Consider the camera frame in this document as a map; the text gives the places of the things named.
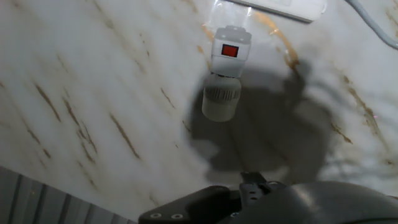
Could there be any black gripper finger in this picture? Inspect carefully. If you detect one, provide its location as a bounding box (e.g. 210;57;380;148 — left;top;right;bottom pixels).
138;172;287;224

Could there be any white bulb holder with bulb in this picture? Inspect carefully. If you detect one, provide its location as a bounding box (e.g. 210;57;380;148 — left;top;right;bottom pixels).
201;25;252;123

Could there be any white power strip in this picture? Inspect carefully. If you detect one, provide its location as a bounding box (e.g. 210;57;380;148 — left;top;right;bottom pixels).
229;0;328;24

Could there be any grey power strip cable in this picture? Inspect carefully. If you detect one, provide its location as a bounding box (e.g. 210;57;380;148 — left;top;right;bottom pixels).
344;0;398;50

